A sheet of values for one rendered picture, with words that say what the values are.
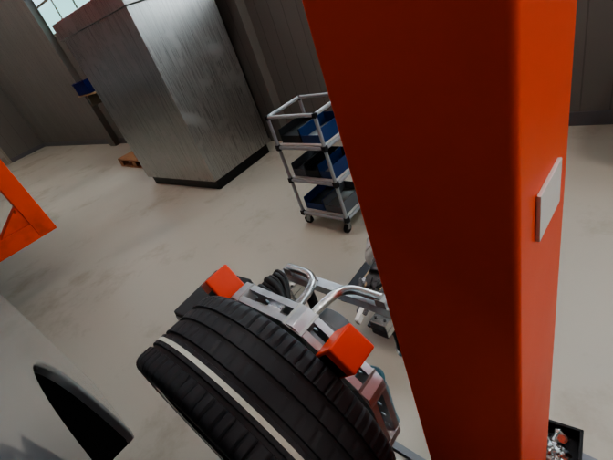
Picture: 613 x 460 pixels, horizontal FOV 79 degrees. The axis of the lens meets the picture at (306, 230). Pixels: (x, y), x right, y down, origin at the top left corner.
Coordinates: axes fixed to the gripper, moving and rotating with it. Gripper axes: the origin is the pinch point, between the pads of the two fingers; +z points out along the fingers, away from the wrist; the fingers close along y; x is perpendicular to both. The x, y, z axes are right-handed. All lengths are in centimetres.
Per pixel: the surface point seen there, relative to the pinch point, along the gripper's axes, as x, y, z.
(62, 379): -60, -35, 58
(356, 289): -34.8, 15.2, 5.6
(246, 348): -59, 13, 33
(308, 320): -49, 16, 21
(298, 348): -54, 20, 28
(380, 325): -30.1, 23.3, 11.5
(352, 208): 89, -94, -111
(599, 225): 110, 61, -132
